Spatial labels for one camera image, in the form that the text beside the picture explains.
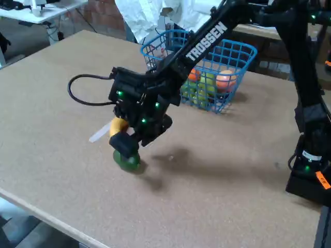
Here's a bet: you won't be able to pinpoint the white desk leg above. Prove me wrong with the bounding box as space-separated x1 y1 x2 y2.
46 22 59 45

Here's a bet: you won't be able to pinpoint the crumpled white sheet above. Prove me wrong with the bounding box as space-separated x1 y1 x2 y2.
115 0 224 45

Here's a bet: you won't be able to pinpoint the orange-red round toy fruit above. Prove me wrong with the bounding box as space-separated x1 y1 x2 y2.
215 69 237 93

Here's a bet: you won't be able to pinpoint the blue wire basket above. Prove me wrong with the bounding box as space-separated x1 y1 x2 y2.
141 29 258 115

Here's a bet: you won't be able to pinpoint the white desk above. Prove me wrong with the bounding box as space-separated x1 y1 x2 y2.
0 0 88 25

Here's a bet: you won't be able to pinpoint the round green toy fruit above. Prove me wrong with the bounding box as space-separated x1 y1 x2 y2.
113 149 142 173

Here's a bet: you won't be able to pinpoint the yellow toy banana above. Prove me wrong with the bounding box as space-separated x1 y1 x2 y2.
109 118 129 138

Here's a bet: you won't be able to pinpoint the looped black camera cable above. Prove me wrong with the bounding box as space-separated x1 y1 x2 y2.
67 74 117 106

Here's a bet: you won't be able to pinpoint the orange toy fruit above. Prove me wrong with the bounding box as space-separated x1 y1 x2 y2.
188 68 202 83

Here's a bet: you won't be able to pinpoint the wooden bench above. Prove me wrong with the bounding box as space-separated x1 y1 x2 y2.
231 23 289 78

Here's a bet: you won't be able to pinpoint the green toy grapes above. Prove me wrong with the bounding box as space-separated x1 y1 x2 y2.
180 72 217 108

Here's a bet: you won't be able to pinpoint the long white tape strip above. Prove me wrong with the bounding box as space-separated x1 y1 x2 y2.
88 123 112 143

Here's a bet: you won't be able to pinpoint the orange label tag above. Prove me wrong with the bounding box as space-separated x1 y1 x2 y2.
315 170 331 190

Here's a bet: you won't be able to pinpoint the black base cable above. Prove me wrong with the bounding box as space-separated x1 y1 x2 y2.
288 153 299 172

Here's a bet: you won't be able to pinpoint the black metal post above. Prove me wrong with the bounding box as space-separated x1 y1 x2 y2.
313 205 331 248

